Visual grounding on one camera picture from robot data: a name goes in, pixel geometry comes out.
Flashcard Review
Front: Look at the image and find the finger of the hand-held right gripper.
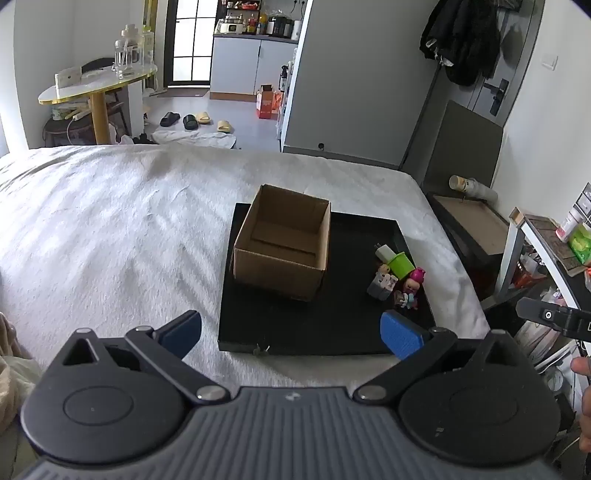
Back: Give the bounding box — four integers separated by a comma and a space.
516, 298, 591, 342

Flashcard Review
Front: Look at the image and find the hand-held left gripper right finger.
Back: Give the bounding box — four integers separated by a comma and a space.
353, 310, 529, 407

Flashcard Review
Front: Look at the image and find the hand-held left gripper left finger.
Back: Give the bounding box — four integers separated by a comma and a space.
59, 310, 232, 406

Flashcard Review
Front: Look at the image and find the grey block figure toy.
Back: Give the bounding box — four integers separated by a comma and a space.
367, 264, 399, 302

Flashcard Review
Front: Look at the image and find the pink haired doll figure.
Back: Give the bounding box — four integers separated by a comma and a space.
403, 267, 428, 296

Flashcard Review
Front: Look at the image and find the black tray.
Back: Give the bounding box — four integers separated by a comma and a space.
217, 202, 437, 357

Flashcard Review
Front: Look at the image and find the brown cardboard box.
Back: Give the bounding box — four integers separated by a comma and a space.
231, 184, 332, 303

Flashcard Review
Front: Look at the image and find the person's right hand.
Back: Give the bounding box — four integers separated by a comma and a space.
571, 355, 591, 455

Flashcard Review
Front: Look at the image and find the small green bin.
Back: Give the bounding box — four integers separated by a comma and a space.
387, 251, 414, 280

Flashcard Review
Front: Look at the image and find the green packet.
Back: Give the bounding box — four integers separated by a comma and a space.
568, 226, 591, 264

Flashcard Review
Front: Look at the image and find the white shelf rack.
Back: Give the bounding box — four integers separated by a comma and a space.
496, 208, 591, 324

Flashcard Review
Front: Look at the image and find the pink and white bottle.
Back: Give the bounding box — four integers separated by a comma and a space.
555, 205, 587, 243

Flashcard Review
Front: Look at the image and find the stack of paper cups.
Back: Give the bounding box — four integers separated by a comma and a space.
449, 174, 499, 201

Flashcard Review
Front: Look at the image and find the beige cloth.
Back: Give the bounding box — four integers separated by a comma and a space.
0, 311, 44, 435

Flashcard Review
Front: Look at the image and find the white floor cloth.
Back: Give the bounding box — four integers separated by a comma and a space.
152, 129, 238, 149

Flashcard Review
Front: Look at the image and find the brown cardboard panel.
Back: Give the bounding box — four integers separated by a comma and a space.
422, 100, 504, 199

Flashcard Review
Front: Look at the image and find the black door lock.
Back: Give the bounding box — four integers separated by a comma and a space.
485, 78, 509, 116

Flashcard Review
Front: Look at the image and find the orange cardboard box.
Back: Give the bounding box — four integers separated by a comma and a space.
256, 84, 283, 120

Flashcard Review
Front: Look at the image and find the oval white table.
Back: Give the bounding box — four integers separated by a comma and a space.
38, 64, 158, 145

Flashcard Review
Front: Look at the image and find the white kitchen cabinet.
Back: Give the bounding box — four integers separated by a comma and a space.
210, 33, 300, 100

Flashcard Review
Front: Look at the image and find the white tablet device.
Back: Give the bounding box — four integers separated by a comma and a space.
54, 67, 83, 89

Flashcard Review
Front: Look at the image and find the tall glass jar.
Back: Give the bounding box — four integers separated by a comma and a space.
139, 25, 156, 68
113, 25, 141, 79

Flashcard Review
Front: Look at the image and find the black framed glass door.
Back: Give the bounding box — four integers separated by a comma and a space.
164, 0, 218, 88

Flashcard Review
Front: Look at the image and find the black hanging jacket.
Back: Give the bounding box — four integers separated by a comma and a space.
419, 0, 502, 86

